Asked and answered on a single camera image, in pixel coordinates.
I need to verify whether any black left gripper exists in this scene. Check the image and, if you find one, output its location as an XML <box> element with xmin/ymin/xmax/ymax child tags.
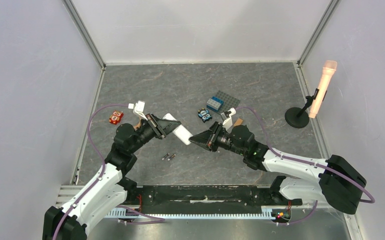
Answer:
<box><xmin>128</xmin><ymin>112</ymin><xmax>181</xmax><ymax>154</ymax></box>

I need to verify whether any white remote control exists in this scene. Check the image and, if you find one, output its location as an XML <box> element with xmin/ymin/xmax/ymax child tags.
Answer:
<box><xmin>163</xmin><ymin>113</ymin><xmax>193</xmax><ymax>146</ymax></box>

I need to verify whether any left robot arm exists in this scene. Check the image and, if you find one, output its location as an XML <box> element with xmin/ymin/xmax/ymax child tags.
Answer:
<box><xmin>42</xmin><ymin>113</ymin><xmax>182</xmax><ymax>240</ymax></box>

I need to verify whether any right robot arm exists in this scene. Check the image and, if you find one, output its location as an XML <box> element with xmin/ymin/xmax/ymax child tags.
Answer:
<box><xmin>189</xmin><ymin>122</ymin><xmax>367</xmax><ymax>215</ymax></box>

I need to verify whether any large wooden block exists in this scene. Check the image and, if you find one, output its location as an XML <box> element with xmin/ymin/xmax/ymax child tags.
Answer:
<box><xmin>134</xmin><ymin>119</ymin><xmax>142</xmax><ymax>130</ymax></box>

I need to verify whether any grey lego brick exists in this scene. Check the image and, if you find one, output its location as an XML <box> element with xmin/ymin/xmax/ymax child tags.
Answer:
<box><xmin>206</xmin><ymin>98</ymin><xmax>222</xmax><ymax>112</ymax></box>

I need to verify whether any small brown wooden block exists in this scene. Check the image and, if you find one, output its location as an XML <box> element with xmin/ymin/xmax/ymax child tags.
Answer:
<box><xmin>233</xmin><ymin>118</ymin><xmax>243</xmax><ymax>127</ymax></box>

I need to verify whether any blue lego brick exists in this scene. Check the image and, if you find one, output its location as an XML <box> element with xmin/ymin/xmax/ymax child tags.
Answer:
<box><xmin>211</xmin><ymin>96</ymin><xmax>224</xmax><ymax>109</ymax></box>

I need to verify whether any grey lego baseplate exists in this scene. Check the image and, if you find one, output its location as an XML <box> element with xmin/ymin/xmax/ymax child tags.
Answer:
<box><xmin>212</xmin><ymin>90</ymin><xmax>240</xmax><ymax>114</ymax></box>

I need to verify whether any red owl toy block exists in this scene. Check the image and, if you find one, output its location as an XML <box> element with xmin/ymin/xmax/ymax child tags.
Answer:
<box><xmin>109</xmin><ymin>110</ymin><xmax>124</xmax><ymax>125</ymax></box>

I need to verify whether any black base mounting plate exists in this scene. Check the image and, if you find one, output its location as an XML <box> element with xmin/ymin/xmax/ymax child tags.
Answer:
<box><xmin>123</xmin><ymin>185</ymin><xmax>303</xmax><ymax>215</ymax></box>

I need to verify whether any black microphone stand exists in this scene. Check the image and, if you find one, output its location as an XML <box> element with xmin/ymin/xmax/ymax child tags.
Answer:
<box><xmin>284</xmin><ymin>88</ymin><xmax>327</xmax><ymax>129</ymax></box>

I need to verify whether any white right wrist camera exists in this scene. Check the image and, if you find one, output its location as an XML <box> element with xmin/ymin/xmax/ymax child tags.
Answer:
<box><xmin>221</xmin><ymin>107</ymin><xmax>236</xmax><ymax>130</ymax></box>

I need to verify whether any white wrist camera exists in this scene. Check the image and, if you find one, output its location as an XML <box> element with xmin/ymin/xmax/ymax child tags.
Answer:
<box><xmin>128</xmin><ymin>100</ymin><xmax>148</xmax><ymax>121</ymax></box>
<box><xmin>221</xmin><ymin>107</ymin><xmax>236</xmax><ymax>130</ymax></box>

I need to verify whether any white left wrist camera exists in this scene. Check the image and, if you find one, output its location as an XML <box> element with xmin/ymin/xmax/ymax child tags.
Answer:
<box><xmin>128</xmin><ymin>100</ymin><xmax>148</xmax><ymax>121</ymax></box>

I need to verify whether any white cable duct strip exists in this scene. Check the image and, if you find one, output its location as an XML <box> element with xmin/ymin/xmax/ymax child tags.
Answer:
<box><xmin>104</xmin><ymin>207</ymin><xmax>276</xmax><ymax>221</ymax></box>

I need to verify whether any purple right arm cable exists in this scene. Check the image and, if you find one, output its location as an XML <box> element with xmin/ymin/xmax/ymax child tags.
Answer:
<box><xmin>234</xmin><ymin>106</ymin><xmax>376</xmax><ymax>226</ymax></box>

